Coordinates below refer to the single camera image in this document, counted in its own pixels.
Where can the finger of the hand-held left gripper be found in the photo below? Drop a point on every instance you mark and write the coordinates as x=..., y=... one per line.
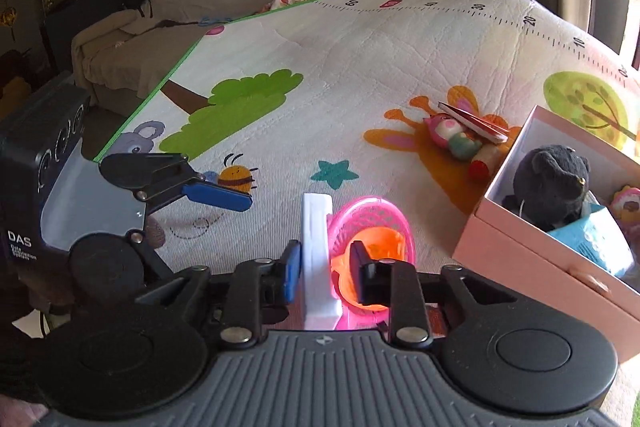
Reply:
x=150, y=257
x=220, y=198

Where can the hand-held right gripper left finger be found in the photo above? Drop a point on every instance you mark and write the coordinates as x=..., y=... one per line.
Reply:
x=292, y=277

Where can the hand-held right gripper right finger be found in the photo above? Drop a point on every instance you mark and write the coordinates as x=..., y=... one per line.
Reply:
x=362, y=279

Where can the white rectangular block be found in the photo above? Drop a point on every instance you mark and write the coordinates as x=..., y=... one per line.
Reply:
x=317, y=257

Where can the orange toy cup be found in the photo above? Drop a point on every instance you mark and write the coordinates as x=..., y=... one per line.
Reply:
x=380, y=252

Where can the pink plastic basket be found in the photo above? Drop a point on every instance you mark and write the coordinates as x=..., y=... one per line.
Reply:
x=375, y=217

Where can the pink box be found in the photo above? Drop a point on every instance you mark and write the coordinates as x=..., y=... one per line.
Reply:
x=525, y=267

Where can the black plush toy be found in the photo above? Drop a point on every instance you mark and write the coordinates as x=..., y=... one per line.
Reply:
x=550, y=187

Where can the blue white packet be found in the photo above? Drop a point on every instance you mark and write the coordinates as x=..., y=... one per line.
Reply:
x=590, y=237

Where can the person's left hand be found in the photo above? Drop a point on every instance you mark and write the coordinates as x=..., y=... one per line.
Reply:
x=22, y=413

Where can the beige blanket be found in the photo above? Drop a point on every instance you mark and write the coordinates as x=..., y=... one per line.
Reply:
x=120, y=52

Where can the pink green plush doll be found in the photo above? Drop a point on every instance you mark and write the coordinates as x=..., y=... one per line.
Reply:
x=450, y=137

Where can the red white cylinder toy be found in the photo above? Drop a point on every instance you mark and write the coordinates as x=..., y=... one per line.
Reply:
x=485, y=164

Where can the red white booklet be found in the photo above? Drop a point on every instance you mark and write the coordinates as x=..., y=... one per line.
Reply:
x=475, y=124

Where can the printed play mat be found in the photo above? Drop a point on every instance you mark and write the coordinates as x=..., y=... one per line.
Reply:
x=400, y=57

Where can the yellow wall ornament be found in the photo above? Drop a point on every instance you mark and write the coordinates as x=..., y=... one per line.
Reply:
x=7, y=19

